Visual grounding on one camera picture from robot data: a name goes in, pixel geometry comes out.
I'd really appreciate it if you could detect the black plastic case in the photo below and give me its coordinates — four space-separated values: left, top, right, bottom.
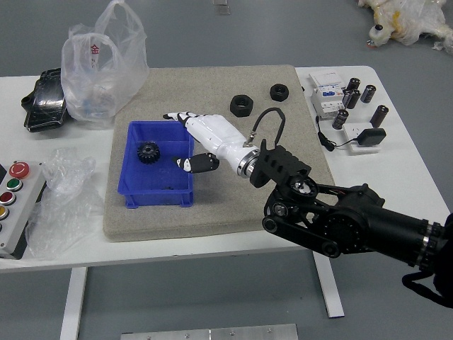
21 67 74 134

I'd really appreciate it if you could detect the black power adapter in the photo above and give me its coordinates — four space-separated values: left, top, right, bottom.
355 127 386 147

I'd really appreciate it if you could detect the white table leg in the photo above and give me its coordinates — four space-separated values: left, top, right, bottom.
311 249 345 319
59 267 88 340

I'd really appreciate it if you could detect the black adapter cord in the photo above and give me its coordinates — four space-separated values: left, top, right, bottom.
314 116 358 152

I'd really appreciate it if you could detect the grey-brown foam mat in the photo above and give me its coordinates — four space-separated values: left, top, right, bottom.
102 64 336 244

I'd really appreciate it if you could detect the plush toy in plastic wrap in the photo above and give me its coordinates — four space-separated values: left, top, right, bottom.
355 0 453 56

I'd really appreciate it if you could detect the white power strip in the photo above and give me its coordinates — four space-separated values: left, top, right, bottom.
341 122 382 156

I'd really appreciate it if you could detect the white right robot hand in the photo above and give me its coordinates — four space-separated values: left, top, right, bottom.
162 111 258 175

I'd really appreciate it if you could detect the grey push-button control box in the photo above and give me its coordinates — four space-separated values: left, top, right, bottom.
0 161 47 260

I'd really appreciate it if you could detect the white circuit breaker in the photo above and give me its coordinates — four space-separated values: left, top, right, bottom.
306 70 348 120

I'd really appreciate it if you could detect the translucent white plastic bag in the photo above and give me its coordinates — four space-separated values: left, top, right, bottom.
60 0 150 130

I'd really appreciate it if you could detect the blue plastic bin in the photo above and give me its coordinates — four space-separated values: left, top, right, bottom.
117 120 195 208

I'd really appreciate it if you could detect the big black hex nut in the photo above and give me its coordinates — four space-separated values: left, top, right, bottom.
229 94 254 117

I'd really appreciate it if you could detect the clear crumpled plastic film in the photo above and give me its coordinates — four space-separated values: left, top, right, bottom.
24 147 105 261

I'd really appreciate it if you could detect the black toothed gear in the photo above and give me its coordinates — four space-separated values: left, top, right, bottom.
137 141 161 165

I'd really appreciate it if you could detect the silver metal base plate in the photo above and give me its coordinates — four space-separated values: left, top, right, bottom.
120 323 299 340

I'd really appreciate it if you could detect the small black hex nut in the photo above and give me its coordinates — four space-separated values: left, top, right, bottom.
269 83 290 102

